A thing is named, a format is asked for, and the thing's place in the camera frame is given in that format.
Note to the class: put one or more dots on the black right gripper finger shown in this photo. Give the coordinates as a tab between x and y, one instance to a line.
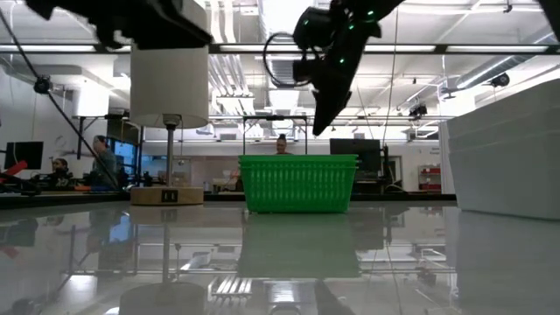
321	111
338	107

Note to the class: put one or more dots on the green slatted plastic basket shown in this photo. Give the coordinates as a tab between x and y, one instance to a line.
297	163
297	192
297	157

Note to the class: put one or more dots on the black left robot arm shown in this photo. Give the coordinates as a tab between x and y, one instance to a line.
65	6

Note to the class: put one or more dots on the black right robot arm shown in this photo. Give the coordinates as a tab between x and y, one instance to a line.
372	6

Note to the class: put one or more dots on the shelf with red bins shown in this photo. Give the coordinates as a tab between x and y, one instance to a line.
430	177

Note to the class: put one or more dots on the black computer monitor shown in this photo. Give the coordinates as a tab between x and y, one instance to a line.
354	153
24	154

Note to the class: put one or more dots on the person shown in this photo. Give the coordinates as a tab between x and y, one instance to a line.
282	144
60	172
105	162

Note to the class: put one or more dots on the white shade table lamp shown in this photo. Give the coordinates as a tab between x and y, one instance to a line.
168	87

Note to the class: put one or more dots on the black overhead beam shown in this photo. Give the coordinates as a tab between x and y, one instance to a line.
437	48

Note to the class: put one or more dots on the red padded bar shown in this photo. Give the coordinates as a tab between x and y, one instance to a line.
13	170

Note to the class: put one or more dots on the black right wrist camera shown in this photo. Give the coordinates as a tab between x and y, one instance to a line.
308	70

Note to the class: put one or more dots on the black metal frame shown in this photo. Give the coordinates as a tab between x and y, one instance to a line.
275	117

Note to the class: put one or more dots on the silver ceiling air duct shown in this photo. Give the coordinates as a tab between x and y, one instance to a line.
280	17

